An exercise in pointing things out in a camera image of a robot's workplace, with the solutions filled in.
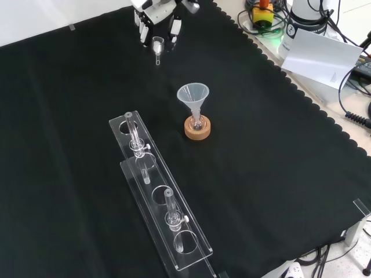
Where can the round-bottom glass flask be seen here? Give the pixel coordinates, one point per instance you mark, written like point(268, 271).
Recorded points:
point(198, 124)

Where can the black tripod leg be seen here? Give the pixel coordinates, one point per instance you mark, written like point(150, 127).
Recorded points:
point(365, 42)

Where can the black cloth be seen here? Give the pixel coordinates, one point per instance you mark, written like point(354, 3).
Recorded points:
point(261, 173)

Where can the yellow stop button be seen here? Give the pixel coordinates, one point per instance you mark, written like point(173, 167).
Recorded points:
point(262, 16)

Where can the pale board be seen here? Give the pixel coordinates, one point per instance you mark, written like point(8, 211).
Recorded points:
point(321, 62)

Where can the clear plastic funnel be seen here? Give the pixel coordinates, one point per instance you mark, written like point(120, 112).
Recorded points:
point(192, 94)

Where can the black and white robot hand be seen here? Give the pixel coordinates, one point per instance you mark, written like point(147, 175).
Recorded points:
point(158, 13)

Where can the clear acrylic bracket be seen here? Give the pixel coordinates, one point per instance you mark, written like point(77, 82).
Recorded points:
point(358, 223)

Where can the clear weighing funnel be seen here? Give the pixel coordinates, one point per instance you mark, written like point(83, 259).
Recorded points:
point(158, 45)

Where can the black device box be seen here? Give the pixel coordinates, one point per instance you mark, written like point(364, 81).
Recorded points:
point(363, 65)

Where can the white power strip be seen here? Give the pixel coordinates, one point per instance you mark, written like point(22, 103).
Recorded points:
point(292, 270)

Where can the clear acrylic funnel stand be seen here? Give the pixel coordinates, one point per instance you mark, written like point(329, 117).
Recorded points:
point(162, 185)

